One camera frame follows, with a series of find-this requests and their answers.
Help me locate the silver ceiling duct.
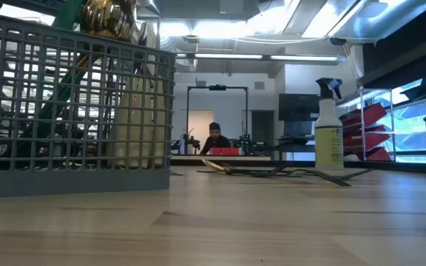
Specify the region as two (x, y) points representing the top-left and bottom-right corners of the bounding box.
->
(334, 0), (426, 42)

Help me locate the grey silverware rack basket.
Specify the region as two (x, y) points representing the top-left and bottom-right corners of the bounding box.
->
(0, 0), (178, 200)

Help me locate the knife with cream handle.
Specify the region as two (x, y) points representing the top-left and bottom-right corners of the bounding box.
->
(149, 79), (168, 169)
(109, 77), (136, 169)
(133, 20), (159, 169)

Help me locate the gold spoon green handle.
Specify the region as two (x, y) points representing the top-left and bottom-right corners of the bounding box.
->
(52, 0), (88, 31)
(13, 0), (138, 160)

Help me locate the metal shelf frame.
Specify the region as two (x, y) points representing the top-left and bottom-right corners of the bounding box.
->
(359, 87), (397, 163)

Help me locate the red storage bin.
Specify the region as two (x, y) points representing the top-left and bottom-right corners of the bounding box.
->
(356, 146), (392, 162)
(343, 125), (391, 149)
(339, 102), (388, 129)

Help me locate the person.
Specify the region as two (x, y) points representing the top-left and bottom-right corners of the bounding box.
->
(199, 121), (232, 156)

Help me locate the long ceiling light strip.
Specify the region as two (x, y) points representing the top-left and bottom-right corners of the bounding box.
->
(175, 52), (347, 64)

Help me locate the white spray bottle yellow label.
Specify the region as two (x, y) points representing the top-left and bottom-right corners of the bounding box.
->
(314, 77), (345, 170)

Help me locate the red box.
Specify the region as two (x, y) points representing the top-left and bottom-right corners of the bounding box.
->
(209, 147), (241, 157)

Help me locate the black background rig frame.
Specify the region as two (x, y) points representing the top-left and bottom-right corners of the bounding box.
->
(186, 83), (250, 156)

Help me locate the dark door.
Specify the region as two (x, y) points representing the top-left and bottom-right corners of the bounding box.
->
(251, 109), (275, 147)

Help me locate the black wall monitor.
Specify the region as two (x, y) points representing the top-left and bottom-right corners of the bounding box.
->
(278, 92), (322, 122)

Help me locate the dark equipment cart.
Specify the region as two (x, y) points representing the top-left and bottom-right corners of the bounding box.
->
(276, 134), (317, 160)

